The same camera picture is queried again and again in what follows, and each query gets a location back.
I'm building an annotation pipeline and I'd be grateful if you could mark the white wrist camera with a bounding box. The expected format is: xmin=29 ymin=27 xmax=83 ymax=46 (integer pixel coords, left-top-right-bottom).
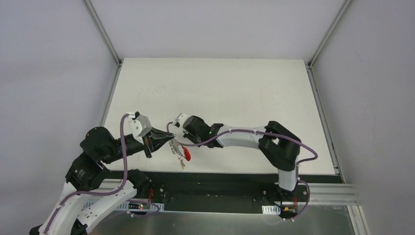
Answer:
xmin=127 ymin=112 xmax=152 ymax=143
xmin=174 ymin=113 xmax=189 ymax=127

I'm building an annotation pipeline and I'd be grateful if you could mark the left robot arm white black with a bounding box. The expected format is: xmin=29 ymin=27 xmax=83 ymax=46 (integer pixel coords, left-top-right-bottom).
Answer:
xmin=29 ymin=127 xmax=174 ymax=235

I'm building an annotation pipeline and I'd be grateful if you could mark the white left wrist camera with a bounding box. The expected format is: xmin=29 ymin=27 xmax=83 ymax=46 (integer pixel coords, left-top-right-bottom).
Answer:
xmin=127 ymin=112 xmax=152 ymax=143

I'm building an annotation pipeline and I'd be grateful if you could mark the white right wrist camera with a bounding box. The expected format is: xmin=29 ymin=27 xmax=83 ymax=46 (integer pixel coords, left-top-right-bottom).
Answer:
xmin=174 ymin=113 xmax=189 ymax=127

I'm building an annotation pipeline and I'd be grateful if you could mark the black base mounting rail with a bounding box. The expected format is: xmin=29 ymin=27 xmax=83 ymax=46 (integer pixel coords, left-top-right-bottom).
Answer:
xmin=94 ymin=171 xmax=345 ymax=215

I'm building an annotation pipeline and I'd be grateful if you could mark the metal key organizer red handle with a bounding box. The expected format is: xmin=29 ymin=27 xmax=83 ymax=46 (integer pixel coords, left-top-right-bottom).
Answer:
xmin=169 ymin=139 xmax=191 ymax=162

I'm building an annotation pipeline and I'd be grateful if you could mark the silver key with red tag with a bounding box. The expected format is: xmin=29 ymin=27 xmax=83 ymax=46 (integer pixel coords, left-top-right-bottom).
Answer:
xmin=179 ymin=157 xmax=185 ymax=170

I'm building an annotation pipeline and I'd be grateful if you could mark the left controller board with wires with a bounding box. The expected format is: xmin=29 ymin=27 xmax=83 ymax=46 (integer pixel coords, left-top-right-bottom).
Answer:
xmin=128 ymin=188 xmax=154 ymax=210

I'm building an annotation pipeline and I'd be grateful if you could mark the controller board with wires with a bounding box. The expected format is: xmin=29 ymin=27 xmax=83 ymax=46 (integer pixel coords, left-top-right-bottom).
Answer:
xmin=128 ymin=188 xmax=154 ymax=210
xmin=277 ymin=196 xmax=298 ymax=219

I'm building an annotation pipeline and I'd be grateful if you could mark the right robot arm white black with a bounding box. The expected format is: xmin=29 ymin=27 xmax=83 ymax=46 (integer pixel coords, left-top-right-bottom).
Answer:
xmin=175 ymin=114 xmax=301 ymax=201

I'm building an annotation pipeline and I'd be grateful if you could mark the right controller board with wires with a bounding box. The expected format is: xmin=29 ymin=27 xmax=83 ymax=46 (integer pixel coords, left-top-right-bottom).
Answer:
xmin=277 ymin=196 xmax=298 ymax=219

